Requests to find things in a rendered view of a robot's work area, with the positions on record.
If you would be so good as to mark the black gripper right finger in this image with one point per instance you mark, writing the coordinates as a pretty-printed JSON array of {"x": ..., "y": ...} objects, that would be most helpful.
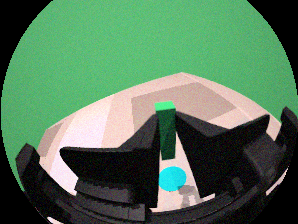
[{"x": 211, "y": 149}]

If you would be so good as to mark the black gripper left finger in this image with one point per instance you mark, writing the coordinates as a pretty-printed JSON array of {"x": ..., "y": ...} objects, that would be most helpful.
[{"x": 136, "y": 162}]

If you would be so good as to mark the green post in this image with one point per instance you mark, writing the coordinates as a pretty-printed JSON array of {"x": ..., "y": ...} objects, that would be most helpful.
[{"x": 166, "y": 113}]

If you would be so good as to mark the cyan circle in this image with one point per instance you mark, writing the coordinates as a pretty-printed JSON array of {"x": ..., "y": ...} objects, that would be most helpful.
[{"x": 172, "y": 178}]

